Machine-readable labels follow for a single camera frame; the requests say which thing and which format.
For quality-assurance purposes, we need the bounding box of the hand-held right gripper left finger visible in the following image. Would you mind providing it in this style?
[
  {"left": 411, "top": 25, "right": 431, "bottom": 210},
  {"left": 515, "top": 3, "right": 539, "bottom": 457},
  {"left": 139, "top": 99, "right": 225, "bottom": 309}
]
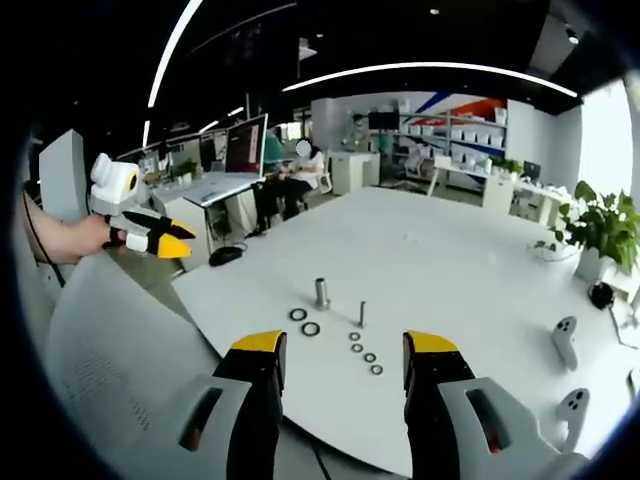
[{"left": 144, "top": 329, "right": 289, "bottom": 480}]

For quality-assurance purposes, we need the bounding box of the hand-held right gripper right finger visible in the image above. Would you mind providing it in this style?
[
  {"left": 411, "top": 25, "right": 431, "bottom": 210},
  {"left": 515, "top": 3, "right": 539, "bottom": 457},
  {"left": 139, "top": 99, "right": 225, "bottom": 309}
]
[{"left": 402, "top": 329, "right": 592, "bottom": 480}]

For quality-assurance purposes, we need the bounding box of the person's left hand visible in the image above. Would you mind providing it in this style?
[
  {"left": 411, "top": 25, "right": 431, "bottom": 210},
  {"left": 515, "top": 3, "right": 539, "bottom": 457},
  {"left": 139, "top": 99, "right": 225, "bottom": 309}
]
[{"left": 59, "top": 213, "right": 129, "bottom": 265}]

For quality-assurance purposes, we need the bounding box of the white monitor back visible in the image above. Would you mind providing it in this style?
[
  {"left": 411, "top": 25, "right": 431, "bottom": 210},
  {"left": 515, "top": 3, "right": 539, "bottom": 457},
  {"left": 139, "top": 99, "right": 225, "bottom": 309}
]
[{"left": 38, "top": 128, "right": 92, "bottom": 222}]

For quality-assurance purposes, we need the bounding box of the black computer mouse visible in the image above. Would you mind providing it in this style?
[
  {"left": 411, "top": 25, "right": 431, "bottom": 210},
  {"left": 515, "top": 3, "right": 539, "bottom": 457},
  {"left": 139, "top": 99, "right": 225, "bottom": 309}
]
[{"left": 208, "top": 245, "right": 245, "bottom": 268}]

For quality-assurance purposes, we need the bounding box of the white office desk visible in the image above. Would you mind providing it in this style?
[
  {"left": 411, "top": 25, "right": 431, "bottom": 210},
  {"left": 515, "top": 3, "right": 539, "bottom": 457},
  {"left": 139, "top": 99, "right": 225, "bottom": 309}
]
[{"left": 149, "top": 171, "right": 269, "bottom": 254}]

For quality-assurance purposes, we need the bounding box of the white printed sheet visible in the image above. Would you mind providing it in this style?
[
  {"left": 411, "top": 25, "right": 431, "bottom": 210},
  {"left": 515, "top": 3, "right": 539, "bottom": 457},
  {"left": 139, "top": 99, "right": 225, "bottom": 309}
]
[{"left": 44, "top": 248, "right": 236, "bottom": 480}]

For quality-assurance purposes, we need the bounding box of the computer monitor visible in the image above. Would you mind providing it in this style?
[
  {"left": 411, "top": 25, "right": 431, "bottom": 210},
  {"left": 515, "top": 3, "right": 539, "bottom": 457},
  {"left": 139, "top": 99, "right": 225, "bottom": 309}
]
[{"left": 224, "top": 113, "right": 270, "bottom": 180}]

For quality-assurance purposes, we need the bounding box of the white handheld controller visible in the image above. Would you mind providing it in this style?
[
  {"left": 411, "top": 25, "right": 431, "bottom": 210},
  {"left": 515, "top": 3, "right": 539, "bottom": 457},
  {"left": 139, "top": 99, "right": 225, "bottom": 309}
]
[
  {"left": 550, "top": 315, "right": 580, "bottom": 372},
  {"left": 555, "top": 387, "right": 592, "bottom": 454}
]

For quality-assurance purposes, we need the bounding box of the ceiling light strip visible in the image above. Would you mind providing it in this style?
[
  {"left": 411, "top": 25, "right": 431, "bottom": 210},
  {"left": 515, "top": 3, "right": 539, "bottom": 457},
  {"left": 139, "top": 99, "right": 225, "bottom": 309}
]
[
  {"left": 146, "top": 0, "right": 207, "bottom": 109},
  {"left": 281, "top": 61, "right": 580, "bottom": 99}
]

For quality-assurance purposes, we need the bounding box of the white office chair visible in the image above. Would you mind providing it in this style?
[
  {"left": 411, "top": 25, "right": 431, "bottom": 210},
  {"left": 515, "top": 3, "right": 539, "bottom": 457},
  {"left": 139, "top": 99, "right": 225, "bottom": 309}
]
[{"left": 305, "top": 149, "right": 335, "bottom": 197}]

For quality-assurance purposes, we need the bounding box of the black round device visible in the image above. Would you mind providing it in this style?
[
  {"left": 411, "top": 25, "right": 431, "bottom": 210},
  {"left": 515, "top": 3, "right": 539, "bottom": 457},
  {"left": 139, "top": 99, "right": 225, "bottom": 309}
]
[{"left": 589, "top": 281, "right": 616, "bottom": 311}]

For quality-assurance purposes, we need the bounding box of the white cabinet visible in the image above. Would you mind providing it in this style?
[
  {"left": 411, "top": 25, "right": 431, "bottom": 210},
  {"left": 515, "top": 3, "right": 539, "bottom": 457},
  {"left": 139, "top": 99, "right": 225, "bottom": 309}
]
[{"left": 329, "top": 151, "right": 381, "bottom": 197}]

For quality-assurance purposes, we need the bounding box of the green potted plant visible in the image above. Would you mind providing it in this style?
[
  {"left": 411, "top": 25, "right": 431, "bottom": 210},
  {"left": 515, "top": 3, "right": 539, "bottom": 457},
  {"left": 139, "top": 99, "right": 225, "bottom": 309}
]
[{"left": 533, "top": 179, "right": 640, "bottom": 302}]

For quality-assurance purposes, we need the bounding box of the shelf of white bins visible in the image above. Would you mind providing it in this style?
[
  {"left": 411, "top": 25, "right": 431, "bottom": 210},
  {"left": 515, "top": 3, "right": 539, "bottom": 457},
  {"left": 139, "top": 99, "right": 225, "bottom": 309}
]
[{"left": 398, "top": 98, "right": 510, "bottom": 177}]

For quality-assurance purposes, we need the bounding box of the black cable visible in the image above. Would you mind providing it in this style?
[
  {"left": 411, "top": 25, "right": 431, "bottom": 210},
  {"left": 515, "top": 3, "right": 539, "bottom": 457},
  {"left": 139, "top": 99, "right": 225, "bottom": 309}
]
[{"left": 20, "top": 187, "right": 67, "bottom": 289}]

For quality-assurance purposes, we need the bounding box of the thick metal cylinder post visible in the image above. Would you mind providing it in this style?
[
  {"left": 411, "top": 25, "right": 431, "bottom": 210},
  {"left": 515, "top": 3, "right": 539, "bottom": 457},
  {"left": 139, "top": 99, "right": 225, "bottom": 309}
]
[{"left": 314, "top": 277, "right": 333, "bottom": 311}]

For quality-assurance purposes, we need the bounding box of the white cable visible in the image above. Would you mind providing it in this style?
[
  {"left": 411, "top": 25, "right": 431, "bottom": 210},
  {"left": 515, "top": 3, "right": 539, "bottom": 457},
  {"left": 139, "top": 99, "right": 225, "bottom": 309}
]
[{"left": 607, "top": 302, "right": 640, "bottom": 350}]

